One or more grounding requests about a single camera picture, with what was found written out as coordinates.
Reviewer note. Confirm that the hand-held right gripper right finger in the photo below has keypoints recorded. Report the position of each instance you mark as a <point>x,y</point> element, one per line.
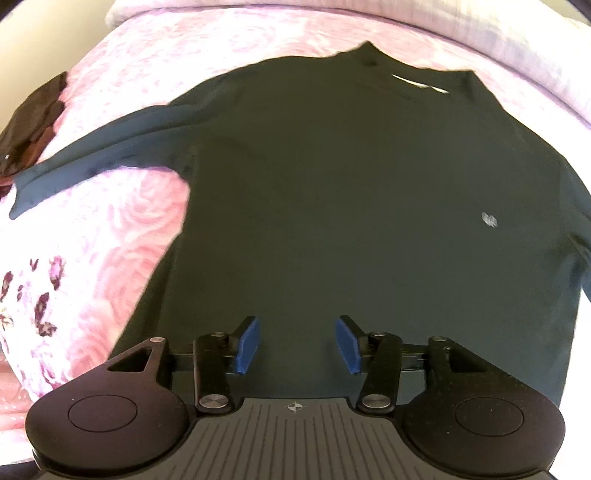
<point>349,346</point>

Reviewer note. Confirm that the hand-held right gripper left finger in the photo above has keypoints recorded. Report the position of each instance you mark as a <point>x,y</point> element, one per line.
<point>247,346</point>

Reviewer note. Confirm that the dark teal sweater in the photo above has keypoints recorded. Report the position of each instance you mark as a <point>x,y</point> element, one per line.
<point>346,184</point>

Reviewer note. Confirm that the pink floral blanket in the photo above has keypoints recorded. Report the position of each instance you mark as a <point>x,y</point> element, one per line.
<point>92,240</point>

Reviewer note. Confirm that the maroon garment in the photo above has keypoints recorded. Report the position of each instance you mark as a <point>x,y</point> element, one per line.
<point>34,124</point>

